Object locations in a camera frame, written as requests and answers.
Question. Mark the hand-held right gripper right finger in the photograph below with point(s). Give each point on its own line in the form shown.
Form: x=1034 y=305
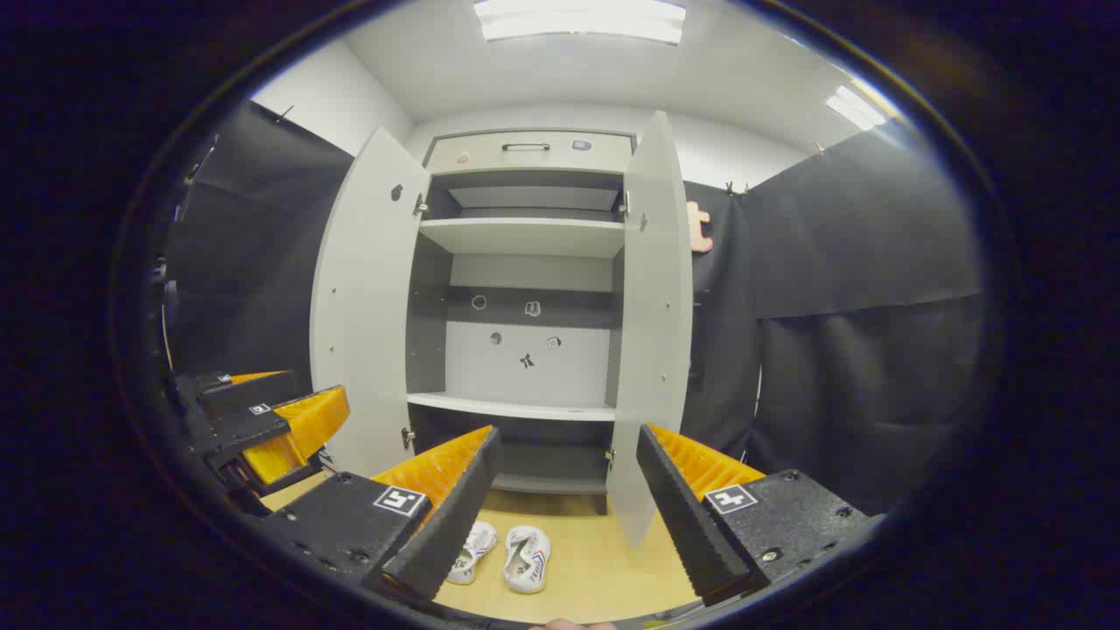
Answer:
x=678 y=516

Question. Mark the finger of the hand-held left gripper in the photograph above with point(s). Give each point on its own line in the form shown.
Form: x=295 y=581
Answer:
x=254 y=391
x=236 y=430

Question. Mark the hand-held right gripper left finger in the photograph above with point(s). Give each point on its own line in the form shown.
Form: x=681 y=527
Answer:
x=455 y=516

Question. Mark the white shoe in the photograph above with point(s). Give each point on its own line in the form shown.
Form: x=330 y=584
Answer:
x=525 y=560
x=472 y=547

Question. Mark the grey cabinet door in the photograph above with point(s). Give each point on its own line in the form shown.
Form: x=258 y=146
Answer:
x=367 y=306
x=652 y=332

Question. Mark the grey shoe cabinet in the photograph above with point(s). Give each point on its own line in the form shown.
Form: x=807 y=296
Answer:
x=577 y=367

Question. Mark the white cabinet shelf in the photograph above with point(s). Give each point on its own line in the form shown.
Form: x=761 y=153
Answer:
x=507 y=407
x=525 y=236

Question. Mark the grey cabinet drawer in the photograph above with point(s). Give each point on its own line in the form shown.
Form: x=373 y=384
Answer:
x=542 y=160

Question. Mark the small ceiling light panel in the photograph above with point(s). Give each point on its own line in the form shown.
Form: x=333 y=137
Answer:
x=856 y=108

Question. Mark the large ceiling light panel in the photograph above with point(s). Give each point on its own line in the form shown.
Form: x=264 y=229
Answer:
x=577 y=22

